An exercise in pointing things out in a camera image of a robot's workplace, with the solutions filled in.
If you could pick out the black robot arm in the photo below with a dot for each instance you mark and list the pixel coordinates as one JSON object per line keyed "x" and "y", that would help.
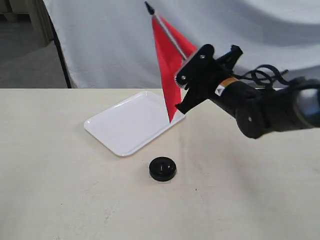
{"x": 261, "y": 101}

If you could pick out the white plastic tray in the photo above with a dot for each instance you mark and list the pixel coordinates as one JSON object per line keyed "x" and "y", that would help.
{"x": 131, "y": 124}

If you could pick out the red flag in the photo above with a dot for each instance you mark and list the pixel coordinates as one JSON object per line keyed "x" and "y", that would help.
{"x": 172, "y": 49}

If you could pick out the white backdrop cloth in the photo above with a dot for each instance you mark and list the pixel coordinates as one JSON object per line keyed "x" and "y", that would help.
{"x": 110, "y": 43}

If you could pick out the black backdrop stand pole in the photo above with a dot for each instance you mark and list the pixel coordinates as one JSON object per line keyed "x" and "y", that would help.
{"x": 61, "y": 57}

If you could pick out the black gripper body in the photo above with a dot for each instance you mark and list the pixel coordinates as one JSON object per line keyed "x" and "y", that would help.
{"x": 200, "y": 62}

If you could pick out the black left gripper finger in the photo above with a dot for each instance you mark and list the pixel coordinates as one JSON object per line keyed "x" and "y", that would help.
{"x": 195, "y": 95}

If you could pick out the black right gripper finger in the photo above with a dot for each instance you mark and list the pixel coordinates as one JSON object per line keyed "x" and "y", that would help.
{"x": 229, "y": 60}

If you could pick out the black round flag base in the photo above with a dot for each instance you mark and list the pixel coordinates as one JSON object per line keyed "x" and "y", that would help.
{"x": 162, "y": 169}

